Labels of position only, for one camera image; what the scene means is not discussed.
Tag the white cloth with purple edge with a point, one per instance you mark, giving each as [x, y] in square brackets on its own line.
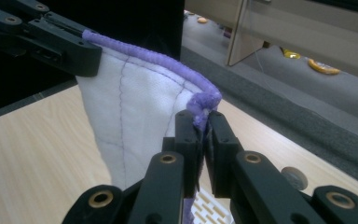
[136, 109]

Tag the grey round table grommet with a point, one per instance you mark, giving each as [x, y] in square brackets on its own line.
[296, 179]

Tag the white metal rack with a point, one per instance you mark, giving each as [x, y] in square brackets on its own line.
[209, 210]

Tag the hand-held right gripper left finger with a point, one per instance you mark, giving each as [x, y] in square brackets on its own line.
[167, 180]

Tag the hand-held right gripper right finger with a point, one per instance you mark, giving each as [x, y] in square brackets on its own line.
[248, 186]

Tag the small yellow object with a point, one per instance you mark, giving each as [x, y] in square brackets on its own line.
[292, 54]

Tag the large yellow round object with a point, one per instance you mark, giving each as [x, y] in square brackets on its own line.
[323, 67]

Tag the purple object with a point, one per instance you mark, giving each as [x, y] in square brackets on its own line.
[227, 32]

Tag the small orange round object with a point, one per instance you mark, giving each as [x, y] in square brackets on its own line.
[202, 20]

